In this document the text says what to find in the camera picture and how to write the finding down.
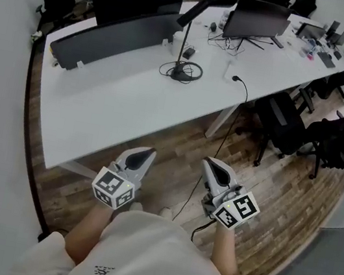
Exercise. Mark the black monitor on stand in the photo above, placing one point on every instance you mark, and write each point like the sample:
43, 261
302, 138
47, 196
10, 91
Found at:
258, 20

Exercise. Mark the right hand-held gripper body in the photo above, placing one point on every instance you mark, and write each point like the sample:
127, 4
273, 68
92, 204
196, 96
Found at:
238, 211

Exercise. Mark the person's white shirt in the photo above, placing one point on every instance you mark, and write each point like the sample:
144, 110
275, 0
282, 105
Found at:
153, 262

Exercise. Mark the white cup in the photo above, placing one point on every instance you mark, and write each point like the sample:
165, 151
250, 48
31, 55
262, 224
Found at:
177, 44

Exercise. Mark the large white office desk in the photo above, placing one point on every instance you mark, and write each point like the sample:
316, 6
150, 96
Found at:
114, 107

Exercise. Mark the black mouse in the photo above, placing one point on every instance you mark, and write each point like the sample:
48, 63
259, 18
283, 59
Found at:
213, 26

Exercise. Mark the person's white shoe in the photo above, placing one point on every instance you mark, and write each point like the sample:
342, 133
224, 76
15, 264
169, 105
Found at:
166, 213
136, 207

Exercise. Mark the white power strip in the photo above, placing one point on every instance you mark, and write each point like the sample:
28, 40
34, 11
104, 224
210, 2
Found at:
229, 69

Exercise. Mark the small grey screen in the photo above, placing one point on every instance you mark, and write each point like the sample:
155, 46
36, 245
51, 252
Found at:
343, 38
333, 28

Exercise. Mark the black remote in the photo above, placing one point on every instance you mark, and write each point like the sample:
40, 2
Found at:
277, 42

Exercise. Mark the small yellow item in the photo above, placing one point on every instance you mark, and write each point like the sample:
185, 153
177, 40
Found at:
50, 51

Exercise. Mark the person's right forearm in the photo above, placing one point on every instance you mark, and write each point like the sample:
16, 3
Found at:
224, 258

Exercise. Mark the green white item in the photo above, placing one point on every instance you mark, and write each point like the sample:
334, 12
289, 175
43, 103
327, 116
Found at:
36, 36

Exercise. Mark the pink item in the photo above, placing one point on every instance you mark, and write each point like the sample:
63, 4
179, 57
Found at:
310, 57

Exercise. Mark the grey desk divider panel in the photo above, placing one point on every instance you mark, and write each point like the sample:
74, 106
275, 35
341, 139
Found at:
109, 43

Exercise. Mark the white divider bracket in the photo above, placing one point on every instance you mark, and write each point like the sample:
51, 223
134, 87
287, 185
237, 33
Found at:
80, 64
164, 41

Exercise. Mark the person's left forearm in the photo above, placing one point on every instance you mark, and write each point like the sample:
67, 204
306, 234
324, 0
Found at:
85, 237

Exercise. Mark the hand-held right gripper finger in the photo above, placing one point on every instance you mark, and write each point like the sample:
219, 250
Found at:
228, 173
207, 174

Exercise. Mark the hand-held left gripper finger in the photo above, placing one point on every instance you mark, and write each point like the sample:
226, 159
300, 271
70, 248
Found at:
146, 172
123, 159

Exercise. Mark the black tablet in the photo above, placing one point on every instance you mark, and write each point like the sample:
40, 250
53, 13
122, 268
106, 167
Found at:
326, 59

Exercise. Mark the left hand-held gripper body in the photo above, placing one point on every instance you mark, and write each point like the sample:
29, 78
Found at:
110, 188

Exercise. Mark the black power adapter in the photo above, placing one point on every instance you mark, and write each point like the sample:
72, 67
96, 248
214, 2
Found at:
189, 53

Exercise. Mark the small dark monitor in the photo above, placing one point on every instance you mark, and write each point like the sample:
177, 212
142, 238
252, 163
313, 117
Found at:
310, 31

